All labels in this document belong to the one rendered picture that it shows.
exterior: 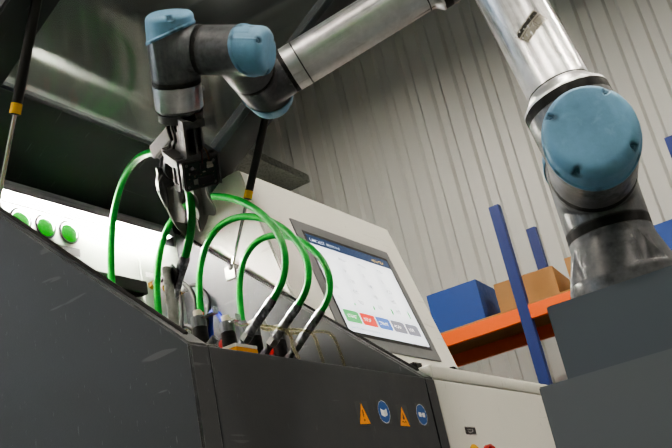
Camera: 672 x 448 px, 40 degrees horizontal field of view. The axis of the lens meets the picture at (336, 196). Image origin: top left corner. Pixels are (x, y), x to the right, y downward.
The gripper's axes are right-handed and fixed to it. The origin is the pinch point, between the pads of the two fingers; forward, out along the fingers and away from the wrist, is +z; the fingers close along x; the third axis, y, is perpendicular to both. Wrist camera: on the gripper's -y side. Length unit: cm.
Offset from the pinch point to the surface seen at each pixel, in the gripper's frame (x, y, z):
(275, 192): 42, -54, 22
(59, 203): -11.4, -41.3, 6.4
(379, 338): 53, -28, 54
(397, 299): 71, -46, 57
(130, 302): -17.8, 21.4, -0.5
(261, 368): -3.4, 30.5, 10.9
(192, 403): -16.7, 38.3, 7.1
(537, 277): 382, -328, 261
